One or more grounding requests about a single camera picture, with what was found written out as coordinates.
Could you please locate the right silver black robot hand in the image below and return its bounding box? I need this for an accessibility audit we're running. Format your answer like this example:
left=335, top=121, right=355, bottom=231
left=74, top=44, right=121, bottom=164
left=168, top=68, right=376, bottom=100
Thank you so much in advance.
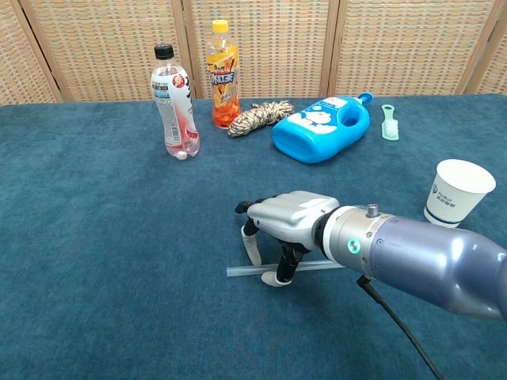
left=234, top=191, right=341, bottom=287

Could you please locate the transparent plastic straw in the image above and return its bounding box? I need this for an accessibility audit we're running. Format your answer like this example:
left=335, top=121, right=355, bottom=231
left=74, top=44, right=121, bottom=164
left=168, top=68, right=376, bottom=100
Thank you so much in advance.
left=226, top=259, right=345, bottom=279

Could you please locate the white paper cup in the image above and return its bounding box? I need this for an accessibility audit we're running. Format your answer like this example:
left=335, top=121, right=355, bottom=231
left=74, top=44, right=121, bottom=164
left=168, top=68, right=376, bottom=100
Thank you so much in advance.
left=423, top=158, right=497, bottom=229

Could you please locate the blue detergent bottle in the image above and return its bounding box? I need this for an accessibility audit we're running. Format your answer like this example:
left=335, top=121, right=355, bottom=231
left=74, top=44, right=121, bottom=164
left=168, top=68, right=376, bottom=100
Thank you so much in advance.
left=271, top=92, right=375, bottom=165

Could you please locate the light green brush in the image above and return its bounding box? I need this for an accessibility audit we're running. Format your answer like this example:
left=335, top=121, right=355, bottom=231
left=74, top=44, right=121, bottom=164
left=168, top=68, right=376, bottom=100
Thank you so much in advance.
left=380, top=104, right=400, bottom=142

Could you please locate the orange iced tea bottle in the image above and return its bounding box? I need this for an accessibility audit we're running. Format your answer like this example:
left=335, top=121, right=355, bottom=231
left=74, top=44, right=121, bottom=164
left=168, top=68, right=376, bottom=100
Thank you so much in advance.
left=205, top=19, right=242, bottom=131

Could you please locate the pink drink bottle black cap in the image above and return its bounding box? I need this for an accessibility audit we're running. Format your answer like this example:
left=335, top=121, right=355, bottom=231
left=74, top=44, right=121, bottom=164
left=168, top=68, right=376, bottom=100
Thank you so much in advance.
left=151, top=44, right=200, bottom=161

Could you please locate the woven wood-framed folding screen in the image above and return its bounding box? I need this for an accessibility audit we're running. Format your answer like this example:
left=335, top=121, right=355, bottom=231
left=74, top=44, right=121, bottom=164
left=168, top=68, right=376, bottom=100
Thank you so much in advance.
left=0, top=0, right=507, bottom=106

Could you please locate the blue carpet table cover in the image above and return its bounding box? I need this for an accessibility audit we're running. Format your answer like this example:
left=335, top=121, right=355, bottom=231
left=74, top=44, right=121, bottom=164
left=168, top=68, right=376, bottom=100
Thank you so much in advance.
left=0, top=93, right=507, bottom=380

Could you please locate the braided rope bundle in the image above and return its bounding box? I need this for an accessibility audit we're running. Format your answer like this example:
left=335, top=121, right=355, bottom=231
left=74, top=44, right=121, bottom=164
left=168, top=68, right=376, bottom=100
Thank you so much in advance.
left=227, top=100, right=296, bottom=139

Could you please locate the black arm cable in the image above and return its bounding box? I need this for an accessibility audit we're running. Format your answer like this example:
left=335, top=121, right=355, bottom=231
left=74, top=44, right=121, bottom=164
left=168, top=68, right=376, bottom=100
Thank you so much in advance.
left=356, top=275, right=444, bottom=380

